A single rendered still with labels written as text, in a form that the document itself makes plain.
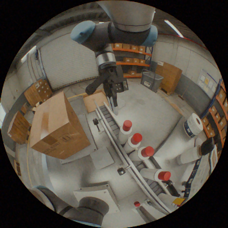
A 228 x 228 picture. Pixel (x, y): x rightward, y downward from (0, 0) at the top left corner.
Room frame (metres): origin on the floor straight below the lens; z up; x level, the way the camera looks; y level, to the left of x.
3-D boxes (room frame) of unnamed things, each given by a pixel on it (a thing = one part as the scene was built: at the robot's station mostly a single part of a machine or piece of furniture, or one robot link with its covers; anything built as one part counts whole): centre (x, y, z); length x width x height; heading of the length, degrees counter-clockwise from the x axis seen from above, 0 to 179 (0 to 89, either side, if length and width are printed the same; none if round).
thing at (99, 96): (0.59, 0.21, 0.85); 0.30 x 0.26 x 0.04; 29
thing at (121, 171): (-0.03, -0.05, 0.91); 0.07 x 0.03 x 0.16; 119
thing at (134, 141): (0.07, -0.08, 0.98); 0.05 x 0.05 x 0.20
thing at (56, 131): (0.15, 0.34, 0.99); 0.30 x 0.24 x 0.27; 38
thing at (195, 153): (-0.09, -0.48, 1.03); 0.09 x 0.09 x 0.30
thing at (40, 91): (1.88, 3.53, 0.57); 1.20 x 0.85 x 1.14; 22
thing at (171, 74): (2.94, -2.68, 0.70); 1.20 x 0.82 x 1.39; 25
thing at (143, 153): (0.02, -0.11, 0.98); 0.05 x 0.05 x 0.20
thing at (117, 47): (4.02, -0.80, 1.26); 2.78 x 0.61 x 2.51; 110
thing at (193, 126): (0.13, -0.78, 0.95); 0.20 x 0.20 x 0.14
